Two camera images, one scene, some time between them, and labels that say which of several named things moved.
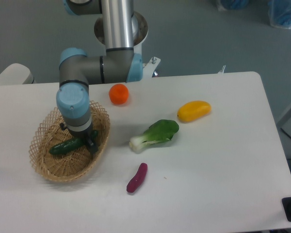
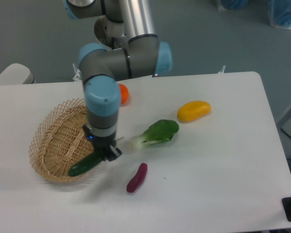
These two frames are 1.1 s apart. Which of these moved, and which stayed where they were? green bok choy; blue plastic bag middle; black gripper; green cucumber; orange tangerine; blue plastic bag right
Moved: black gripper; green cucumber
Stayed: green bok choy; blue plastic bag right; blue plastic bag middle; orange tangerine
